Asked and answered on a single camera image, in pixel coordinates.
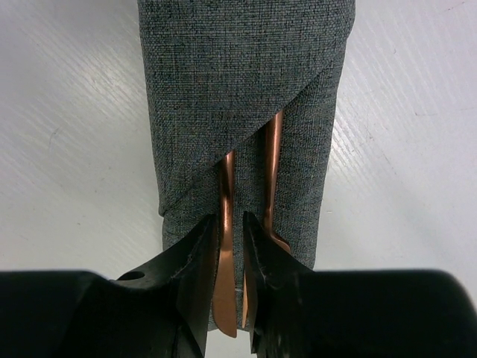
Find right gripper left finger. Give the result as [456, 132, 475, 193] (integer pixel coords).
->
[1, 215, 218, 357]

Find copper knife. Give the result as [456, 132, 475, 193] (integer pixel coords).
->
[212, 151, 237, 338]

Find copper fork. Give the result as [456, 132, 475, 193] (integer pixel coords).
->
[240, 110, 291, 331]

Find grey cloth napkin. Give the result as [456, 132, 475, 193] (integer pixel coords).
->
[137, 1, 356, 331]

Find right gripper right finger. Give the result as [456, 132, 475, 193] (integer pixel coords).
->
[243, 212, 476, 357]

